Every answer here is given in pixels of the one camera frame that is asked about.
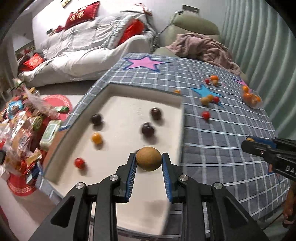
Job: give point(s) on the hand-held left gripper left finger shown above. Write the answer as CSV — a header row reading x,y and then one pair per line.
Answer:
x,y
130,178

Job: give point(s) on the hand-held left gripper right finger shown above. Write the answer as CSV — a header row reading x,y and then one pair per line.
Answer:
x,y
167,178

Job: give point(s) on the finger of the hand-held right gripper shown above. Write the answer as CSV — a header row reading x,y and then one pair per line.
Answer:
x,y
254,149
263,142

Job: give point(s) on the brown longan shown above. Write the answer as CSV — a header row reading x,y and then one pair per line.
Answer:
x,y
215,82
148,159

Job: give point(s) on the dark purple plum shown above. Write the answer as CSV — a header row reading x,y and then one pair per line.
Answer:
x,y
156,113
96,119
148,129

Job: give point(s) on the red cherry tomato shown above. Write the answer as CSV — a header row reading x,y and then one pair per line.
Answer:
x,y
216,99
206,115
207,81
79,163

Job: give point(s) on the white tray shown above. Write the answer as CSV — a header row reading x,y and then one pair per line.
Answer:
x,y
129,104

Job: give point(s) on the person's right hand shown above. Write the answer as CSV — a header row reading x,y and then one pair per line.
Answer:
x,y
290,208

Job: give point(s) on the grey checkered star tablecloth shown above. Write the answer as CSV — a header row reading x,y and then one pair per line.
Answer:
x,y
219,139

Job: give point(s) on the plastic bag of oranges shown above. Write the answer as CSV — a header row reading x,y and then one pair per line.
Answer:
x,y
253,105

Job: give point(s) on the mandarin orange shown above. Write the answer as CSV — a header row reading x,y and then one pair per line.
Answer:
x,y
258,99
248,97
245,88
214,78

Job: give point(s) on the fruit cluster by blue star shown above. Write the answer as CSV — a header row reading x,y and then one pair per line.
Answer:
x,y
204,101

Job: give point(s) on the green wet wipes pack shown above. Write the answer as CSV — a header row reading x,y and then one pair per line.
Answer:
x,y
49,134

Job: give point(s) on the pale green curtain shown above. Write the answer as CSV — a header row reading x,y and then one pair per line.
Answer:
x,y
266,46

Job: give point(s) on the red round rug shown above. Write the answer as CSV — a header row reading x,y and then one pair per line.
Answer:
x,y
18,188
59,102

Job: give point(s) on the pink blanket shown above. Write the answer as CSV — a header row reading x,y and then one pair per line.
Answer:
x,y
208,48

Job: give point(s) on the pile of snack packets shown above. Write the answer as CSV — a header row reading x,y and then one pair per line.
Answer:
x,y
20,139

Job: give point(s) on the white covered sofa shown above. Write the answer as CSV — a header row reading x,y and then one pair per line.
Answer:
x,y
76,62

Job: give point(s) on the green armchair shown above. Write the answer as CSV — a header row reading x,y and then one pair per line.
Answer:
x,y
196,25

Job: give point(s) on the red pillow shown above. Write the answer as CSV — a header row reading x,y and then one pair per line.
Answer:
x,y
131,32
81,12

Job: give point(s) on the grey striped quilt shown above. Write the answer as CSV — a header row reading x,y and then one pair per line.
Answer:
x,y
115,27

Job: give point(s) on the red cushion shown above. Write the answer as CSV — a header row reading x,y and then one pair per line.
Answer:
x,y
32,62

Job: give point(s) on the wall picture frame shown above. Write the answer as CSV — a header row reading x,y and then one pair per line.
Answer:
x,y
66,2

